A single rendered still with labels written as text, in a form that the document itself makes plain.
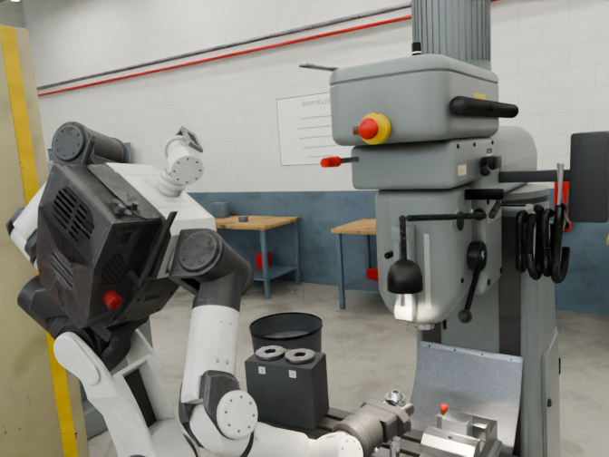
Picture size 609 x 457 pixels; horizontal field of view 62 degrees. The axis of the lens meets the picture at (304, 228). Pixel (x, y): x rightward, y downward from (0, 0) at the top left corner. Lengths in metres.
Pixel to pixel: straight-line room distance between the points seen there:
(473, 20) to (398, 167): 0.46
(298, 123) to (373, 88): 5.44
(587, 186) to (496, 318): 0.51
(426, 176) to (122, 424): 0.88
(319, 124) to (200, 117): 1.99
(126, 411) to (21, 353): 1.27
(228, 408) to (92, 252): 0.37
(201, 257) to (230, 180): 6.28
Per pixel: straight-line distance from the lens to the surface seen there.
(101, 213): 0.96
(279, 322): 3.55
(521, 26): 5.53
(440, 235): 1.14
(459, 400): 1.70
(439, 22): 1.40
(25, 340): 2.50
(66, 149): 1.21
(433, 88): 1.00
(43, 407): 2.62
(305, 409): 1.56
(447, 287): 1.18
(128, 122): 8.74
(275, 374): 1.56
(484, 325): 1.66
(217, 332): 0.94
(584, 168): 1.35
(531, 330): 1.66
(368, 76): 1.04
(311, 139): 6.36
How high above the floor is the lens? 1.73
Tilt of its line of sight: 9 degrees down
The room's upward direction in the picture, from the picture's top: 4 degrees counter-clockwise
